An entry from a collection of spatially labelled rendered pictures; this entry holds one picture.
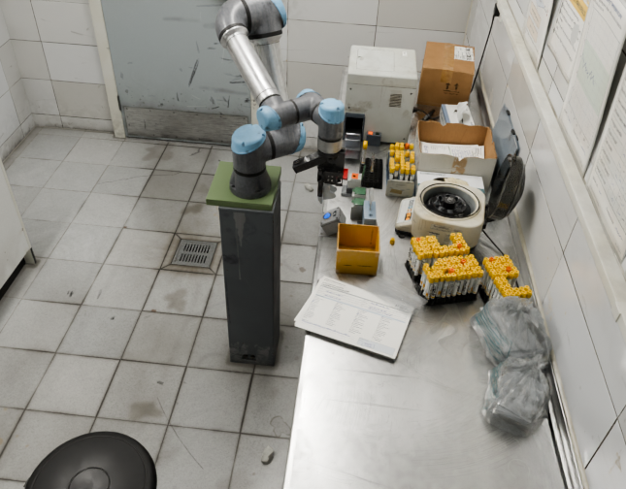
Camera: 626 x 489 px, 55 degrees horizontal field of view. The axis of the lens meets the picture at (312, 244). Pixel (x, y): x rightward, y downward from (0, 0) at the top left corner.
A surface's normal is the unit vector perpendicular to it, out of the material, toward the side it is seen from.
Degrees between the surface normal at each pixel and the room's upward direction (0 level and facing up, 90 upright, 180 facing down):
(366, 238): 90
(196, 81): 90
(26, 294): 0
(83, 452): 3
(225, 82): 90
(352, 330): 0
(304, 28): 90
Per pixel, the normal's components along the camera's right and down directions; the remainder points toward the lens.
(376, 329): 0.04, -0.76
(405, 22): -0.10, 0.65
